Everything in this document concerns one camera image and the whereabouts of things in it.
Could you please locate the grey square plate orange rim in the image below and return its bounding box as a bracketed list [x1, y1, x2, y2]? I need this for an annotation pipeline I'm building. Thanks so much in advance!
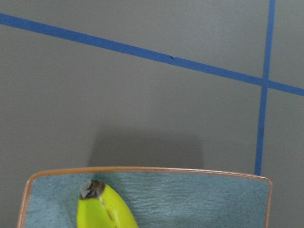
[17, 167, 273, 228]

